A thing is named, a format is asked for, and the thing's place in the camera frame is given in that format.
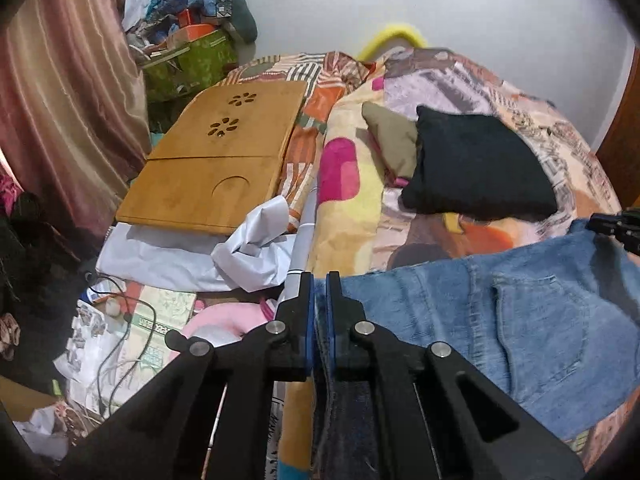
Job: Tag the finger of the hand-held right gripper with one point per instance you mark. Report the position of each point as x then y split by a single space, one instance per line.
620 232

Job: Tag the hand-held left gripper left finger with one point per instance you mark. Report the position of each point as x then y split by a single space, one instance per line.
306 320

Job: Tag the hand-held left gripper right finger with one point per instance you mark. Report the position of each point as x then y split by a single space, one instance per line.
332 320

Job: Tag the blue denim pants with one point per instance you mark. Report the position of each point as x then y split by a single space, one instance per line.
450 300

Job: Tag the pink cloth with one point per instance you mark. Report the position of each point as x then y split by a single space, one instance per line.
225 320

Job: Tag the white crumpled cloth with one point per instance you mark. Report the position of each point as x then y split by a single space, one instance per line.
250 255

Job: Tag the brown wooden door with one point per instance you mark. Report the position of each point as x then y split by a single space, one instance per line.
622 145

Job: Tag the colourful printed blanket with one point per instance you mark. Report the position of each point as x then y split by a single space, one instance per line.
345 195

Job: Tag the green and white carton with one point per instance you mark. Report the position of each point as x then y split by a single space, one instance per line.
170 310

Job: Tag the wooden lap desk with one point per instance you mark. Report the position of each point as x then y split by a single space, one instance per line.
215 165

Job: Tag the olive folded cloth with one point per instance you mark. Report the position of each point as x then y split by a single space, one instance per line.
392 135

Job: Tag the printed paper sheets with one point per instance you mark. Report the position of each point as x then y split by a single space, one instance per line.
82 350

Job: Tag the dark cloth pile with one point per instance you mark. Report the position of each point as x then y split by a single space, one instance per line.
35 270

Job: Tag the orange box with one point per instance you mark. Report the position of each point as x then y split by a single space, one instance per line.
192 25

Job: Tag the pink striped curtain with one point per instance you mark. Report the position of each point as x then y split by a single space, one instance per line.
65 100

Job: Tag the blue patterned cloth bundle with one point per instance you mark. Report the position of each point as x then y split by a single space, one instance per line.
220 0

